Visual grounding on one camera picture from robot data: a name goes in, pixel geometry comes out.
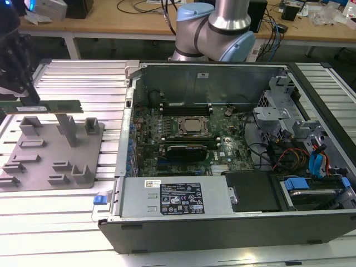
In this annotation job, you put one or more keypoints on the green RAM stick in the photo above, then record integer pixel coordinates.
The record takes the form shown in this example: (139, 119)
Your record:
(61, 107)

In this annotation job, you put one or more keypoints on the small black box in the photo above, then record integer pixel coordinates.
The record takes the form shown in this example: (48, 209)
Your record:
(290, 12)

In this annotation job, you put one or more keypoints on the grey power supply unit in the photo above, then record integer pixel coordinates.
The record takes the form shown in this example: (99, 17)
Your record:
(133, 197)

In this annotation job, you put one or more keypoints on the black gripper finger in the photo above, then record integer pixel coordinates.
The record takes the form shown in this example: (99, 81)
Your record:
(30, 94)

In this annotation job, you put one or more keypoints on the clear plastic bags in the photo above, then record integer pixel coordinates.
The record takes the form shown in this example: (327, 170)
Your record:
(328, 16)

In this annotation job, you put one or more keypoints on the black RAM slot bank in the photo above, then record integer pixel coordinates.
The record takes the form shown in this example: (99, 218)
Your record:
(186, 109)
(219, 140)

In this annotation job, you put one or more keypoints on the grey parts rack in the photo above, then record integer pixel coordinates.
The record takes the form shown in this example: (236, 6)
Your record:
(89, 150)

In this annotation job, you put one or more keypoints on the crumpled white paper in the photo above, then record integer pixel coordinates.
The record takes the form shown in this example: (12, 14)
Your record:
(39, 19)

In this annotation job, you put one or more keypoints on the black graphics card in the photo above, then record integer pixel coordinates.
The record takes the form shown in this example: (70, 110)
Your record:
(186, 153)

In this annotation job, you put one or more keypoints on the blue case latch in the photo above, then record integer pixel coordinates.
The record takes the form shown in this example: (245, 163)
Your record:
(99, 200)

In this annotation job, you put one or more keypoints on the CPU socket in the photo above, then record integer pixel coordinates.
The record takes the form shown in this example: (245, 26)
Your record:
(208, 130)

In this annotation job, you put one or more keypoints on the black power adapter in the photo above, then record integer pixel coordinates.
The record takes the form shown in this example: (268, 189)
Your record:
(282, 28)

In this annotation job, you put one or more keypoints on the hard disk in blue carrier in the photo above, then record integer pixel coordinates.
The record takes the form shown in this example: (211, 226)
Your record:
(311, 197)

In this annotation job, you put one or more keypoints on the black open PC case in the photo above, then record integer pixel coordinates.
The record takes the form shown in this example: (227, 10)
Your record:
(222, 236)

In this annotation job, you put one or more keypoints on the large black box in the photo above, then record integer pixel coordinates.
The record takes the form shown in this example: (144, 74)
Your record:
(80, 8)

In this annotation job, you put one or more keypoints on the black plastic shroud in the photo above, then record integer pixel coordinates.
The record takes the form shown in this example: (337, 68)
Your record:
(253, 192)

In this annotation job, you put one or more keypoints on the silver finned heatsink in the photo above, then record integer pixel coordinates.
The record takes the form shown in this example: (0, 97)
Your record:
(220, 169)

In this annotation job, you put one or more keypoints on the green motherboard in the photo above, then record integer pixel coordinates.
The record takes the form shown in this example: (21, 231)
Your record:
(236, 144)

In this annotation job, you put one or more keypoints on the round coin battery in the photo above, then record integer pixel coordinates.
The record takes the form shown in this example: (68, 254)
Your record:
(228, 112)

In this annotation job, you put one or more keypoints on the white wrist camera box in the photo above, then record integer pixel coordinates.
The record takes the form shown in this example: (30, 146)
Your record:
(53, 9)

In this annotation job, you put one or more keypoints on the grey metal drive cage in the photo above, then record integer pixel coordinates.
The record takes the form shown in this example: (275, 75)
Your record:
(271, 112)

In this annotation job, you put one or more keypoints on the wooden desk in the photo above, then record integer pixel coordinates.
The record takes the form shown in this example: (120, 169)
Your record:
(97, 25)

